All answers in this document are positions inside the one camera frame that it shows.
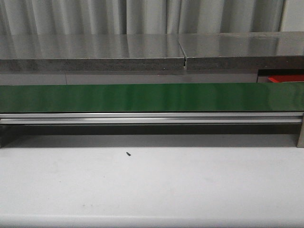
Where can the grey stone counter slab right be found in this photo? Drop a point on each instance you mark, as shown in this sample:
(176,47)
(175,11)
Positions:
(243,51)

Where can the white pleated curtain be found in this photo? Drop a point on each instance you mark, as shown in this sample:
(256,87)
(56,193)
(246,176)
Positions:
(21,17)

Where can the grey stone counter slab left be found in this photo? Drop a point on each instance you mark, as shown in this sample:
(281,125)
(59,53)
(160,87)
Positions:
(46,53)

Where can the green conveyor belt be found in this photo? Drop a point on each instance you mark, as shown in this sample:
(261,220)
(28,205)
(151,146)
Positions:
(213,97)

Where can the aluminium conveyor frame rail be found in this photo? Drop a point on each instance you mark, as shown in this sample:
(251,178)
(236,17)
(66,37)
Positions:
(13,126)

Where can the grey stone counter slab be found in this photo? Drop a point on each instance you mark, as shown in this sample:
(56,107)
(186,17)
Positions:
(46,53)
(243,51)

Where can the red plastic tray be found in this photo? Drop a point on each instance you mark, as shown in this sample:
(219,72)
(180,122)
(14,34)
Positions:
(286,78)

